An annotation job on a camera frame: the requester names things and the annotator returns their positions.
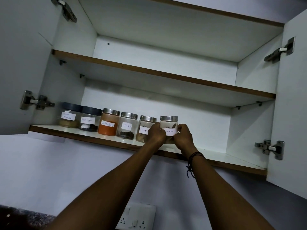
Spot steel-lid jar red powder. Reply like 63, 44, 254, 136
98, 108, 120, 136

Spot white wall cabinet body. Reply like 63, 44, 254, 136
29, 0, 286, 177

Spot white cabinet door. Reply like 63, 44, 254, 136
0, 0, 61, 136
266, 8, 307, 201

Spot person's left hand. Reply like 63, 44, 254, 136
146, 122, 167, 149

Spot white wall switch socket plate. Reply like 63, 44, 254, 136
116, 202, 157, 230

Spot person's left forearm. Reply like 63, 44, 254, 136
45, 141, 161, 230

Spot steel-lid jar brown spice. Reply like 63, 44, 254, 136
159, 115, 179, 145

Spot white wood-edged cabinet shelf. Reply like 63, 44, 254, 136
52, 49, 277, 108

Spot person's right forearm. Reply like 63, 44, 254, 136
189, 153, 276, 230

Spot grey-lid jar beige powder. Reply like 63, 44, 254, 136
59, 102, 83, 129

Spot black thread wristband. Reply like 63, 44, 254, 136
186, 151, 204, 179

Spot grey-lid jar black peppercorns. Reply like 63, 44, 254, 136
79, 106, 103, 132

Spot steel-lid jar brown sticks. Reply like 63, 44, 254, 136
135, 115, 158, 143

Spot steel cabinet door hinge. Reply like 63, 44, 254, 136
264, 37, 296, 63
51, 0, 78, 23
20, 90, 56, 111
254, 140, 285, 161

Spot steel-lid jar dark cloves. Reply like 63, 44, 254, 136
117, 111, 139, 140

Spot person's right hand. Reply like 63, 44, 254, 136
173, 123, 198, 159

